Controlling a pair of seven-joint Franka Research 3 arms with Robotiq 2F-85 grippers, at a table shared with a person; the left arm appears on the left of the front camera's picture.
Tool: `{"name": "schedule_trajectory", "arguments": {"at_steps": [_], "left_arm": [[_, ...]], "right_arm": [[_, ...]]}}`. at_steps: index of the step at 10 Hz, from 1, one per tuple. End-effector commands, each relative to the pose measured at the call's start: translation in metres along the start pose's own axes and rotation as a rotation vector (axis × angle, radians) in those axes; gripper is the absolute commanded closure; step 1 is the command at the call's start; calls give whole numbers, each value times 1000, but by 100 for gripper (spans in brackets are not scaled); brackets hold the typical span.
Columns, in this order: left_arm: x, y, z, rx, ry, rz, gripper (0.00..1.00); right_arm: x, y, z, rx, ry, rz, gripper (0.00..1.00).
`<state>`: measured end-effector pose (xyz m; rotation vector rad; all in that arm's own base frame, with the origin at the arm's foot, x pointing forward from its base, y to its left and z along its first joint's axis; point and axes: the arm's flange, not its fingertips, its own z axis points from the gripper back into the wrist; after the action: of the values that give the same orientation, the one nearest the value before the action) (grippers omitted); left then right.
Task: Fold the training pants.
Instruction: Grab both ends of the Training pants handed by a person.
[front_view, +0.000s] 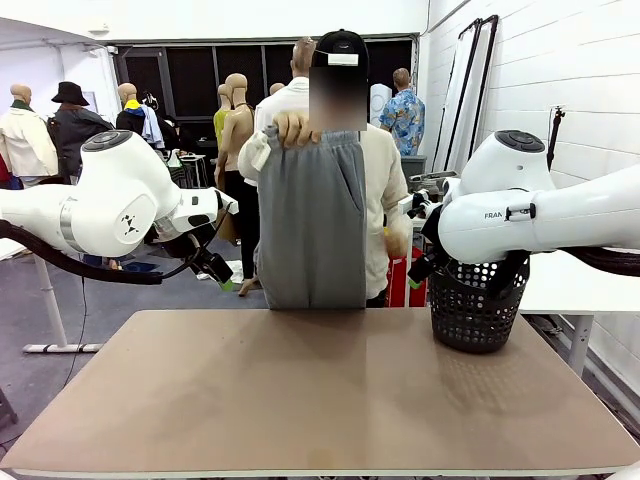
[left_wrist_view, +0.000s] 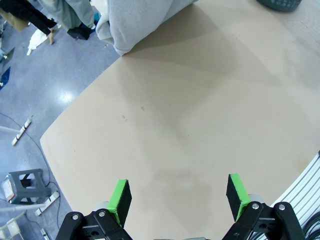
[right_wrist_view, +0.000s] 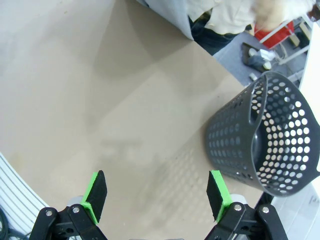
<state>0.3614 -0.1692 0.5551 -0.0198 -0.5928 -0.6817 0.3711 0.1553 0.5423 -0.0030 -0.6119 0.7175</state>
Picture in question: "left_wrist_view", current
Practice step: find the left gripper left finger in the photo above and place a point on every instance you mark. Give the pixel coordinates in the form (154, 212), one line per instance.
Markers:
(105, 225)

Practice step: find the blue flat sheet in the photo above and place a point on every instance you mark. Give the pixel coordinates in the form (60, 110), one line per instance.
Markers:
(6, 75)

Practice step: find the grey plastic stool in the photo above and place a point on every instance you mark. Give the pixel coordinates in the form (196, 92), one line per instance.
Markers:
(30, 192)

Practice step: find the white rack foot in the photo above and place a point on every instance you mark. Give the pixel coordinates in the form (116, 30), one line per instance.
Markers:
(22, 130)
(47, 203)

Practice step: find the white cloth on floor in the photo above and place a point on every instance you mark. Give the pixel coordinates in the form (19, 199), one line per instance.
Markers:
(37, 40)

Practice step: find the dark grey flat panel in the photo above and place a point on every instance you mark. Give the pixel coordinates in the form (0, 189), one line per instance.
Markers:
(6, 58)

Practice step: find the black bag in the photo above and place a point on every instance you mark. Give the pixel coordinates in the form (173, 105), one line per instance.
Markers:
(79, 33)

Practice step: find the tan cardboard piece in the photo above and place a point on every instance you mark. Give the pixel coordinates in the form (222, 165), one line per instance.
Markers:
(15, 24)

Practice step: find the black perforated plastic basket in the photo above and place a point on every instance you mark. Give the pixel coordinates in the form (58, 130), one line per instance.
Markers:
(280, 5)

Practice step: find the bystander in grey-green clothes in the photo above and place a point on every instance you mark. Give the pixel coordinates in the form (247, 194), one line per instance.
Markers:
(72, 12)

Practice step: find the bystander in black trousers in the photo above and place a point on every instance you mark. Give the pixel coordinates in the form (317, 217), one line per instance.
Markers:
(30, 15)

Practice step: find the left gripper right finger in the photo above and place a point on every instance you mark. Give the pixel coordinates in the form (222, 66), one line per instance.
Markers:
(262, 225)

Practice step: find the grey training pants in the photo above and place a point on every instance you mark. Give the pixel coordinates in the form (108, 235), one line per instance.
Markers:
(130, 22)

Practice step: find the white package orange print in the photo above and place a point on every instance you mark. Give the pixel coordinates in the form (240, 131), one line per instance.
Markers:
(7, 188)

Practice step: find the slotted aluminium rail frame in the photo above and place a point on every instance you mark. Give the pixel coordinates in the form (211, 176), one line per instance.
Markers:
(307, 180)

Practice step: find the white rack pole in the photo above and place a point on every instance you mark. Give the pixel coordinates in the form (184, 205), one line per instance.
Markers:
(8, 129)
(22, 207)

